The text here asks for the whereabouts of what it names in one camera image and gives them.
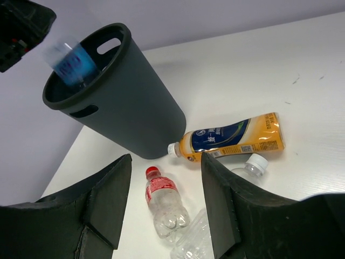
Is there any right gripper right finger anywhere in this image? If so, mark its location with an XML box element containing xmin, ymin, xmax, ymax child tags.
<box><xmin>201</xmin><ymin>153</ymin><xmax>344</xmax><ymax>258</ymax></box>

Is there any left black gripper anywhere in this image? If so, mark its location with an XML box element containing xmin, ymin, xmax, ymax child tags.
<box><xmin>1</xmin><ymin>1</ymin><xmax>57</xmax><ymax>73</ymax></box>

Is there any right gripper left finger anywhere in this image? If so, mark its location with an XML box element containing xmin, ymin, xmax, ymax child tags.
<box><xmin>1</xmin><ymin>154</ymin><xmax>132</xmax><ymax>258</ymax></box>

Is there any light blue label water bottle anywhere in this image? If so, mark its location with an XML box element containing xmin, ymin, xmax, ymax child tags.
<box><xmin>43</xmin><ymin>40</ymin><xmax>100</xmax><ymax>89</ymax></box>

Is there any dark grey plastic bin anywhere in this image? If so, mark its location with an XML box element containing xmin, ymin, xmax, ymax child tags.
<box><xmin>43</xmin><ymin>23</ymin><xmax>186</xmax><ymax>159</ymax></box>

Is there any clear unlabelled plastic bottle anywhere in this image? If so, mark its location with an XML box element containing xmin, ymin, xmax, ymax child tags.
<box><xmin>170</xmin><ymin>154</ymin><xmax>268</xmax><ymax>258</ymax></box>

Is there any red label clear bottle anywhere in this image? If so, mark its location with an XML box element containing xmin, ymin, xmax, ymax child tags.
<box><xmin>145</xmin><ymin>166</ymin><xmax>190</xmax><ymax>243</ymax></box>

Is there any orange drink bottle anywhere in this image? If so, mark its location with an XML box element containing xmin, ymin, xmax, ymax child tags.
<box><xmin>168</xmin><ymin>112</ymin><xmax>285</xmax><ymax>162</ymax></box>

